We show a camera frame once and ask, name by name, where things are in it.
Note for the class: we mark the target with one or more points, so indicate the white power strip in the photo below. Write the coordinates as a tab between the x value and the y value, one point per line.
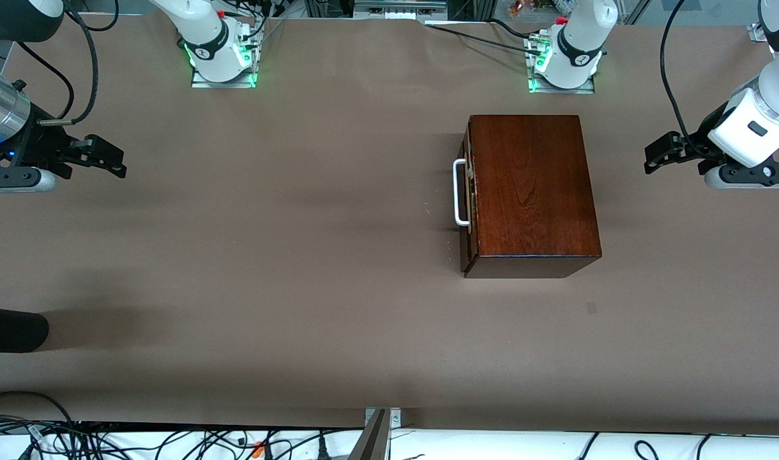
402	13

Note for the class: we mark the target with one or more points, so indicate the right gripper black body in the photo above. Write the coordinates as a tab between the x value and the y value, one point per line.
39	147

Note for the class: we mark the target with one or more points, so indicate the dark brown wooden cabinet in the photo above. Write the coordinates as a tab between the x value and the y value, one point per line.
536	191

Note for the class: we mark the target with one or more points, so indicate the dark grey mounting bar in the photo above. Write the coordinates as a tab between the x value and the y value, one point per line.
373	441

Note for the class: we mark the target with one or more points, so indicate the black ribbed cylinder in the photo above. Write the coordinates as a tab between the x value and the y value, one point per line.
13	329

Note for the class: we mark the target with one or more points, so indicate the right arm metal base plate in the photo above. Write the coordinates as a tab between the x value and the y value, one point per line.
223	84

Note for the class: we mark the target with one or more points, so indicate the aluminium frame profile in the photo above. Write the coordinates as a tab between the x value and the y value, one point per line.
760	33

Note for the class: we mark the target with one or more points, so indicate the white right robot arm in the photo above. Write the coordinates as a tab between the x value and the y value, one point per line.
211	45

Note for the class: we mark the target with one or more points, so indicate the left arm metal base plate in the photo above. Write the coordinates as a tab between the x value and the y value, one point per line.
562	91

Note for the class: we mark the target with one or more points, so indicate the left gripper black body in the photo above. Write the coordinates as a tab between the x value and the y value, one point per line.
697	142

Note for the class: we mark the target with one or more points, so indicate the table cover sheet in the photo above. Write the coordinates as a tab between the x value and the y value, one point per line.
300	287

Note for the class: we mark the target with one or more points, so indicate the small metal bracket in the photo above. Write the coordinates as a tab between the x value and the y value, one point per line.
396	418

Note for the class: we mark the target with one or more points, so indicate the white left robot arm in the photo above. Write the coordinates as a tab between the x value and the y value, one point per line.
581	38

